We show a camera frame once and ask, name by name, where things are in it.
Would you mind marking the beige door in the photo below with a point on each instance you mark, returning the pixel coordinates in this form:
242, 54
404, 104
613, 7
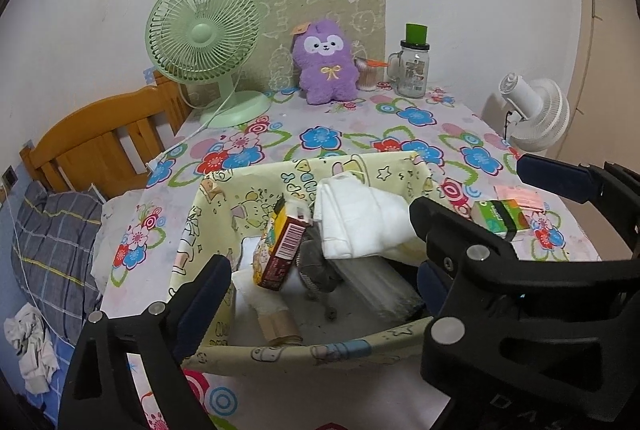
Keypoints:
610, 49

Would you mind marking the beige roll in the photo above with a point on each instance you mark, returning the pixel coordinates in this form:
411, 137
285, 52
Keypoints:
280, 327

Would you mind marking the green banded box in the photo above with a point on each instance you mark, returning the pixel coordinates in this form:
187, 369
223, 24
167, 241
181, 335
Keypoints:
497, 215

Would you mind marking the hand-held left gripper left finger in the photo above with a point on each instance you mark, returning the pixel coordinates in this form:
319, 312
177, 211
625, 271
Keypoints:
205, 302

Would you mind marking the green desk fan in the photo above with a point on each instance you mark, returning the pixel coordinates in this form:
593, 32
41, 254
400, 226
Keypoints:
202, 32

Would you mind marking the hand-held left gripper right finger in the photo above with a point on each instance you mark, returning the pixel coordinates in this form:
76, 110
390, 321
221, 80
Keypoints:
431, 287

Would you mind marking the wall socket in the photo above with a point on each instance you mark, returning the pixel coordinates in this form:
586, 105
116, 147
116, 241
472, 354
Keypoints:
9, 176

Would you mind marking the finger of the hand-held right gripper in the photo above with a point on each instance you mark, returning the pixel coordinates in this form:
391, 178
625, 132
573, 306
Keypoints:
555, 177
480, 290

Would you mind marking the wooden bed headboard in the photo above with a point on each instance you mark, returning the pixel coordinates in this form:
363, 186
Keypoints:
95, 139

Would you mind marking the beige printed cardboard sheet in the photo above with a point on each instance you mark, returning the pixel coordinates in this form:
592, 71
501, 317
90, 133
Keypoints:
320, 2

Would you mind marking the glass jar mug green lid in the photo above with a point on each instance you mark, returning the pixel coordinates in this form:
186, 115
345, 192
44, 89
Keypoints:
412, 69

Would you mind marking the cotton swab jar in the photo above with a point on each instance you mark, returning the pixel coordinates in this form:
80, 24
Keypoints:
366, 79

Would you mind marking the purple plush toy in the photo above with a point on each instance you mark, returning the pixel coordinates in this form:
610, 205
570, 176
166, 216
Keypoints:
327, 69

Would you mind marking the grey plaid pillow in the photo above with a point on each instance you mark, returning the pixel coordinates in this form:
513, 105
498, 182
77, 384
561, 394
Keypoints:
55, 255

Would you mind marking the white clip fan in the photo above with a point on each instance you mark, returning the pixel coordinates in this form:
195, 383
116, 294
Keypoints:
542, 114

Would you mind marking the yellow cartoon snack box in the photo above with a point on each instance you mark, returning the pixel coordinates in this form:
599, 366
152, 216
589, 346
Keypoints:
280, 245

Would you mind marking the white bedding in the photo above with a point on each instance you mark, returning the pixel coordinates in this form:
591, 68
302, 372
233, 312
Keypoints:
117, 230

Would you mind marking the clear plastic package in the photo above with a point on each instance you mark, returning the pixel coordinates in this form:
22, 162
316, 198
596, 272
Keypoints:
380, 285

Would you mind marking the yellow cartoon-print storage box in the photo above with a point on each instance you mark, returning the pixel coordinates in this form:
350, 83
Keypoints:
220, 210

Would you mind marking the white cloth pack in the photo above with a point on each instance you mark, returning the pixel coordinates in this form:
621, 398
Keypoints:
360, 220

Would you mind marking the white crumpled cloth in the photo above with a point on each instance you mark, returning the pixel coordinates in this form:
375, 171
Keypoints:
32, 350

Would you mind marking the blue checked bed sheet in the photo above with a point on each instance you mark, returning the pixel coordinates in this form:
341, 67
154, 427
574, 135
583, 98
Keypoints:
62, 360

